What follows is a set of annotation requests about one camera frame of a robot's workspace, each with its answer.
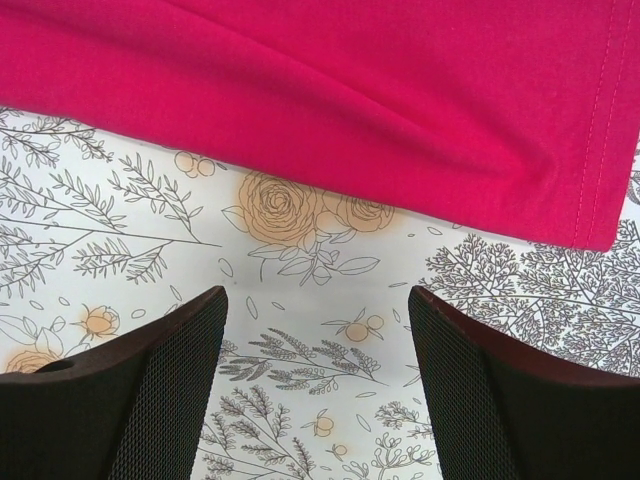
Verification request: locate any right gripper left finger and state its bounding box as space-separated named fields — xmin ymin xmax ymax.
xmin=1 ymin=286 xmax=228 ymax=479

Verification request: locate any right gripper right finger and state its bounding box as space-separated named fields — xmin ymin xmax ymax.
xmin=408 ymin=286 xmax=639 ymax=479

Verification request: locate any magenta t shirt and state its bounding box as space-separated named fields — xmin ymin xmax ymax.
xmin=1 ymin=1 xmax=639 ymax=251

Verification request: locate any floral patterned table mat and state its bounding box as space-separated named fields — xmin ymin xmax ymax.
xmin=1 ymin=108 xmax=639 ymax=479

